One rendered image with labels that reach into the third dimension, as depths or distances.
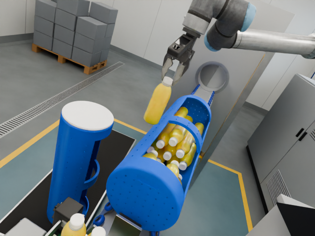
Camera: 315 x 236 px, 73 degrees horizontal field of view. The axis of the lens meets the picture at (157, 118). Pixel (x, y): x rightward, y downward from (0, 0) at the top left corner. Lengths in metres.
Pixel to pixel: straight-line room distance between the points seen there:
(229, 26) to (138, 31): 5.16
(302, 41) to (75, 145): 1.19
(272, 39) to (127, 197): 0.87
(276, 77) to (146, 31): 3.49
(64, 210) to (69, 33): 3.79
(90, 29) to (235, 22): 3.49
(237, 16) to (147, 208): 0.73
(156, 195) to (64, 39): 3.96
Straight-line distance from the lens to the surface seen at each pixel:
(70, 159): 1.27
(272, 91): 6.22
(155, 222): 0.84
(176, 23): 5.74
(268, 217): 1.34
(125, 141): 2.56
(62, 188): 1.46
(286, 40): 1.12
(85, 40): 4.24
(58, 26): 4.48
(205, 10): 0.81
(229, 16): 0.84
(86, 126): 1.13
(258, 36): 1.03
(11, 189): 2.19
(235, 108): 2.03
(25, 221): 1.00
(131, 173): 0.74
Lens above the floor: 1.71
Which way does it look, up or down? 29 degrees down
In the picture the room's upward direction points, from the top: 22 degrees clockwise
